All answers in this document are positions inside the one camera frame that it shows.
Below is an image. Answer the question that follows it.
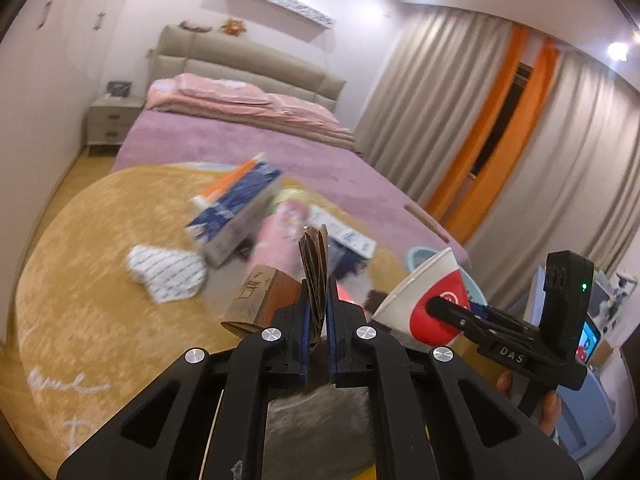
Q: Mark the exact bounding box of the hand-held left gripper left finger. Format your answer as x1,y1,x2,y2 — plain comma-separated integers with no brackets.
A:
56,279,313,480

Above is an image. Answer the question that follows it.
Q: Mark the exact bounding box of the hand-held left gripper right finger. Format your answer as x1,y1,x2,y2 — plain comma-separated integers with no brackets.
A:
325,280,585,480

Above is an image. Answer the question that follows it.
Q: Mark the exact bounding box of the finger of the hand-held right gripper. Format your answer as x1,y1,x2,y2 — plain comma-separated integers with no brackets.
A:
425,294,493,343
467,299,526,328

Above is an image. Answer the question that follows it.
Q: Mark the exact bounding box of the red and white paper cup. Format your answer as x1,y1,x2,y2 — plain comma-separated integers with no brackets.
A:
371,247,473,348

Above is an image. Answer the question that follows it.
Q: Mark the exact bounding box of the light blue perforated basket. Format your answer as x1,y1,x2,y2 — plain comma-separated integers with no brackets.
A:
404,245,487,311

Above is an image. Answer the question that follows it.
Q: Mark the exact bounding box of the person's right hand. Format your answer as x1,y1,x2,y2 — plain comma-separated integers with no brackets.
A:
497,370,563,443

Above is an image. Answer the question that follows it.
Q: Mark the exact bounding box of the tablet with bright screen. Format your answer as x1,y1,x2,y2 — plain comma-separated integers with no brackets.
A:
577,320,602,364

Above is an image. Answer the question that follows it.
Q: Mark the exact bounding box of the brown cardboard box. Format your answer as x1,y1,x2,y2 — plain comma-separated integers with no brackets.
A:
221,264,303,338

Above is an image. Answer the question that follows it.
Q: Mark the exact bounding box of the wooden stick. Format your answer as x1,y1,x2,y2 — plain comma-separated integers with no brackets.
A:
405,203,451,241

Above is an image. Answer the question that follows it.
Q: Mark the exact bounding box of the blue plastic chair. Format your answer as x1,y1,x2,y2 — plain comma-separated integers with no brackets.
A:
532,265,621,458

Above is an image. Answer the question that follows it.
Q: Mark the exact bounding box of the white and blue flat packet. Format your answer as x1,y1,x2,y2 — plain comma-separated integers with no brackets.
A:
305,207,377,278

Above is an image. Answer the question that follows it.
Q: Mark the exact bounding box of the pink printed can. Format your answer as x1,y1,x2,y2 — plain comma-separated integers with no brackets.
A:
250,187,311,281

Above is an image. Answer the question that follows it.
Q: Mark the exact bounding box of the beige curtain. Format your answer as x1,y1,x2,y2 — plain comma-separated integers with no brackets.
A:
355,5,516,201
465,45,640,281

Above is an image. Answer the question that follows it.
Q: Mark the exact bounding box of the blue and white carton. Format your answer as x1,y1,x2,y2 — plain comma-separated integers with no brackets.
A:
184,152,283,267

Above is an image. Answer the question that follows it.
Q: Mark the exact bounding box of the orange curtain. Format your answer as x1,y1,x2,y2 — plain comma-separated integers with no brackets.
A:
425,25,528,211
440,37,558,231

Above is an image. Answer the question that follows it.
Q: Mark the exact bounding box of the dark window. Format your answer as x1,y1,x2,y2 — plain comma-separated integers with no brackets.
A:
477,62,532,177

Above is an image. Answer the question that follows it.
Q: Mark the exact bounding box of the purple bedspread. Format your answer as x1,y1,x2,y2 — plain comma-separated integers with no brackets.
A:
112,107,471,266

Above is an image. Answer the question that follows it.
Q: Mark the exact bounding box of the yellow round blanket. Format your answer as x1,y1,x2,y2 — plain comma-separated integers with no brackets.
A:
10,162,401,471

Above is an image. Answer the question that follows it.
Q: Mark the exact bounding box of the pink quilt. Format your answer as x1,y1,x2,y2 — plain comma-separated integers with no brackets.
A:
145,72,357,148

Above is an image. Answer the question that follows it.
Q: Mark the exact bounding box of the beige upholstered bed headboard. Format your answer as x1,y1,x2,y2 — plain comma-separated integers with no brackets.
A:
147,25,347,113

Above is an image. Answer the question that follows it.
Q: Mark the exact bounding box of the grey nightstand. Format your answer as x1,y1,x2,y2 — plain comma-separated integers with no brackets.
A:
82,94,146,156

